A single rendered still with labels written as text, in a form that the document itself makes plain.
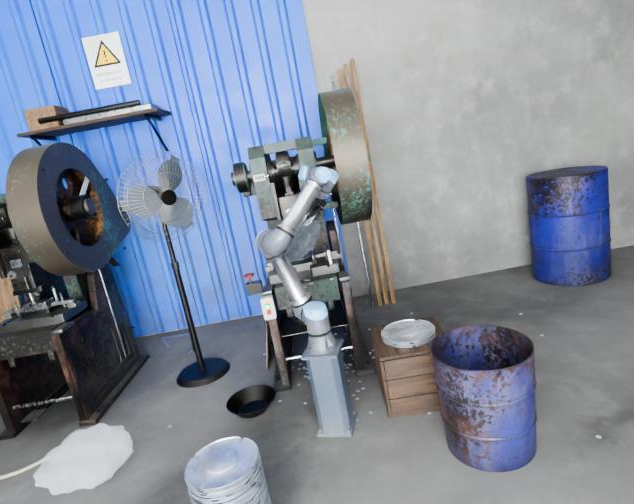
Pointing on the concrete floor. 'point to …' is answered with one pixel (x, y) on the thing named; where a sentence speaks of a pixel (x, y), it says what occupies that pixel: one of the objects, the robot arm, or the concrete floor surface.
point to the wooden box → (406, 375)
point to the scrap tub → (487, 395)
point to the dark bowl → (251, 401)
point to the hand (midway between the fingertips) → (306, 222)
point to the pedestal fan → (172, 172)
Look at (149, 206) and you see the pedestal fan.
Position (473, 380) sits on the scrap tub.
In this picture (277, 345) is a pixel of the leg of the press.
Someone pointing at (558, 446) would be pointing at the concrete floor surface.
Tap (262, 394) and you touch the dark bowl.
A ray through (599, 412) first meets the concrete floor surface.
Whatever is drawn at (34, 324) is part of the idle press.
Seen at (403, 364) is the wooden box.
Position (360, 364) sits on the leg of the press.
